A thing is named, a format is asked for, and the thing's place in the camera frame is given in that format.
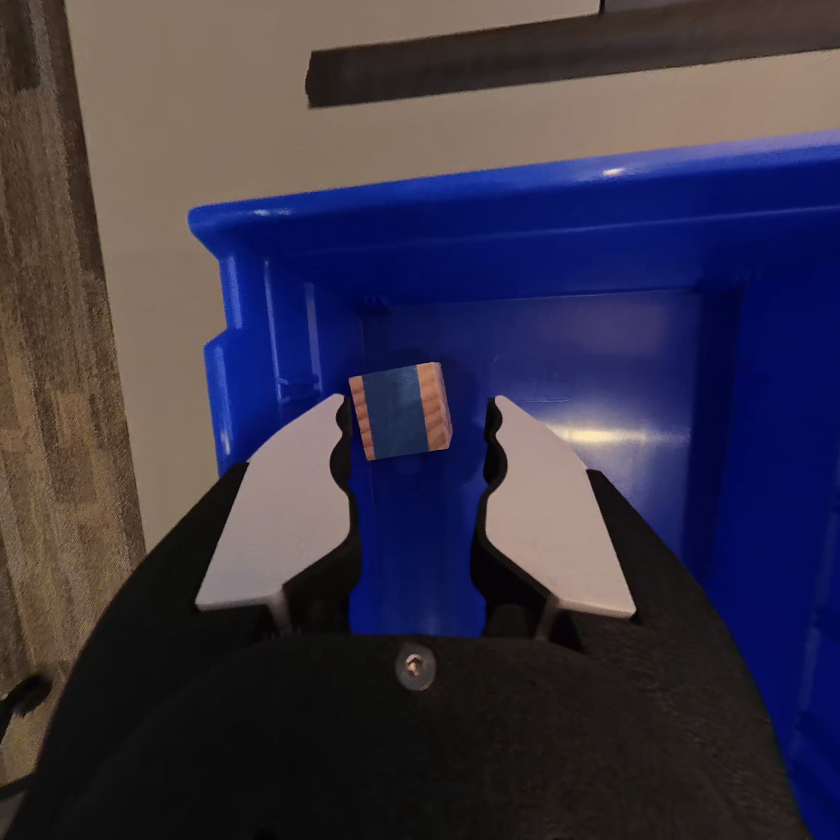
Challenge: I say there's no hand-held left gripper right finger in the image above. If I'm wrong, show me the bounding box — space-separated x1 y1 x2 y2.
471 395 638 639

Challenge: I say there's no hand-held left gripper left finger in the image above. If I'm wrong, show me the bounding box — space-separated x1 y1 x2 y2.
194 393 363 632

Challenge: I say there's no blue plastic bin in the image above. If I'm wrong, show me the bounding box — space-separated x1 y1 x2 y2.
186 130 840 840

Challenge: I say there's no blue-taped wooden cube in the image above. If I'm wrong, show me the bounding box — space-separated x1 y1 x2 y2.
348 361 454 462

